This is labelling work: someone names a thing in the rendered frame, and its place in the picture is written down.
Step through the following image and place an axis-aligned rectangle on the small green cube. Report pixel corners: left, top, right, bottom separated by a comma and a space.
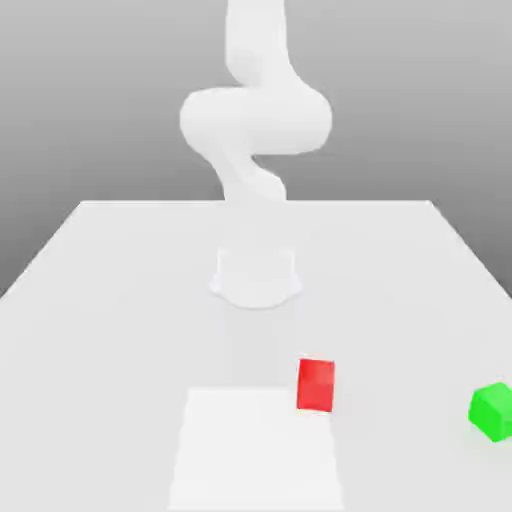
467, 381, 512, 444

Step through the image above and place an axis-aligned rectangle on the small red cube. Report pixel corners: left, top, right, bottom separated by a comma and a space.
295, 357, 336, 414

